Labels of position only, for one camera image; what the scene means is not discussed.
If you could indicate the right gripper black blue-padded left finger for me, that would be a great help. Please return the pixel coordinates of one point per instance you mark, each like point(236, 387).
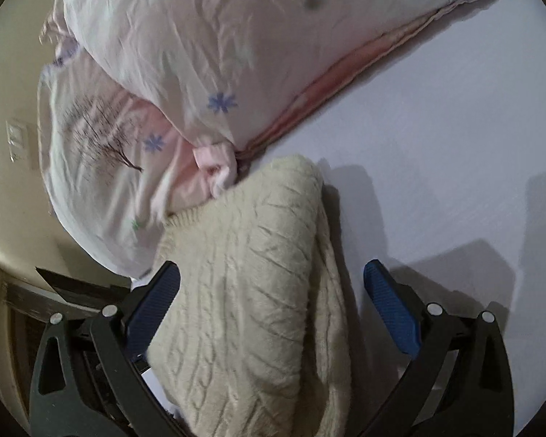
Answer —
point(88, 374)

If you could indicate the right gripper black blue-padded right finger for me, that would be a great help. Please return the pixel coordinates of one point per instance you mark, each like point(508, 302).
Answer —
point(458, 381)

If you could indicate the beige cable-knit sweater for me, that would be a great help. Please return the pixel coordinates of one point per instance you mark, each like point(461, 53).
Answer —
point(255, 343)

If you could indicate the dark bedside furniture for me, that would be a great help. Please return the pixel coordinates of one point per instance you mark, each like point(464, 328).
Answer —
point(59, 294)

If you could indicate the left floral pink pillow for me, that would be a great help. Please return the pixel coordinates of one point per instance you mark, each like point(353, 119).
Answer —
point(113, 165)

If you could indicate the floral pink pillow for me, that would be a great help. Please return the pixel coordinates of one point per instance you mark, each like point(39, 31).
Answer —
point(240, 71)
point(113, 165)

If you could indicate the lavender bed sheet mattress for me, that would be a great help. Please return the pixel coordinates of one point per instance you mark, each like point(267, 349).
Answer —
point(435, 164)

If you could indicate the right floral pink pillow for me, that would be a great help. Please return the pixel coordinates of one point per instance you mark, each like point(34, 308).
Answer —
point(240, 71)

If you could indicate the white wall switch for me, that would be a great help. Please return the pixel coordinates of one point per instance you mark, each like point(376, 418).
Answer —
point(18, 142)

